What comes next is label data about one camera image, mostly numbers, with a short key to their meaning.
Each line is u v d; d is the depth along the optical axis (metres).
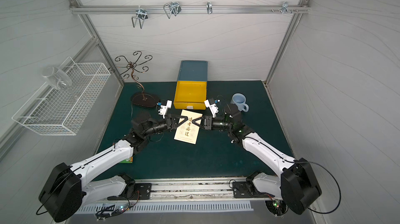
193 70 0.98
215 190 0.75
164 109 0.70
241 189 0.74
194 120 0.70
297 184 0.40
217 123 0.65
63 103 0.69
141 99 1.08
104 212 0.69
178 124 0.68
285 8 0.76
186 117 0.71
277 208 0.72
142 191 0.73
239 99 1.01
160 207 0.70
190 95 0.95
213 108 0.69
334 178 0.39
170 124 0.65
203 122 0.70
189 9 0.78
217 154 0.85
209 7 0.78
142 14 0.78
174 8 0.75
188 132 0.69
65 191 0.40
